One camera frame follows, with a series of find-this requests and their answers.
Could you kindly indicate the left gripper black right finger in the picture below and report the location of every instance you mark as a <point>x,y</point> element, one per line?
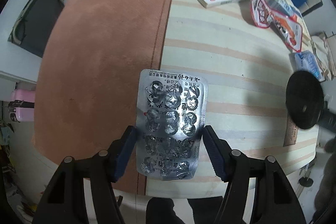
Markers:
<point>274,201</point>

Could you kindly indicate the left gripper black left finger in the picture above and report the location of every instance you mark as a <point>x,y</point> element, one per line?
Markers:
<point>64,200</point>

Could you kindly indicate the silver pill blister pack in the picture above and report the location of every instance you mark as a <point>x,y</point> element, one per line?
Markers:
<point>171,109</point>

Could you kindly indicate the black trousers legs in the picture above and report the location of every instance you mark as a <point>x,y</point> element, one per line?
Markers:
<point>195,210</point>

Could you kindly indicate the pink suitcase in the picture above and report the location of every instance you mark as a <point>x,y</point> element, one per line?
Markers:
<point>21,105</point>

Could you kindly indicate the black round disc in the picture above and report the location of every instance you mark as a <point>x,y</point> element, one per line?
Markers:
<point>304,99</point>

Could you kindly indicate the striped cream tablecloth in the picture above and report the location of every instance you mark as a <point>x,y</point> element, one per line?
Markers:
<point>247,69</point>

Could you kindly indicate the blue white tissue packet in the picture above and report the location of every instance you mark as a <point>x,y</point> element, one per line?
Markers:
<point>306,61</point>

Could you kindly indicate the orange red snack wrapper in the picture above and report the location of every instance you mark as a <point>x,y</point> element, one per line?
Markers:
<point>290,30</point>

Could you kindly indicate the brown suede table cover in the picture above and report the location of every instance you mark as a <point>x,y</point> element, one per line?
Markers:
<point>88,81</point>

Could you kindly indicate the red white snack wrapper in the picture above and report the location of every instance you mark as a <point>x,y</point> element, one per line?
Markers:
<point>260,13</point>

